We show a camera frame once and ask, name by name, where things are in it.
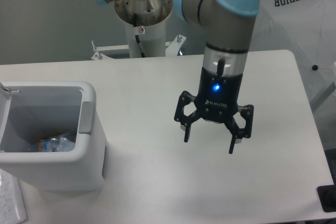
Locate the white notepad with writing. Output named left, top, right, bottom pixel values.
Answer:
left=1, top=169, right=27, bottom=223

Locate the white umbrella with lettering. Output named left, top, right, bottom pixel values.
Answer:
left=250, top=0, right=335, bottom=110

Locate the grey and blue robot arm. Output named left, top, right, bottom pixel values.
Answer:
left=95, top=0, right=260, bottom=145

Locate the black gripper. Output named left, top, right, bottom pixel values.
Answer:
left=173, top=66, right=255, bottom=155

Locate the white metal base bracket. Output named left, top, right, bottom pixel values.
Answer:
left=91, top=34, right=187, bottom=60

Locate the white plastic trash can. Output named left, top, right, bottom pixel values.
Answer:
left=1, top=81, right=107, bottom=191

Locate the black device at edge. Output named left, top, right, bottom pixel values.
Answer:
left=317, top=185, right=335, bottom=212

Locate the clear crushed plastic bottle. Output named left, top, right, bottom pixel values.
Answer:
left=18, top=133, right=77, bottom=153

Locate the black cable on pedestal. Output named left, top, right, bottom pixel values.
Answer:
left=132, top=13, right=146, bottom=58

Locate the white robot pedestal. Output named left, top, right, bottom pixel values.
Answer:
left=114, top=0, right=173, bottom=58

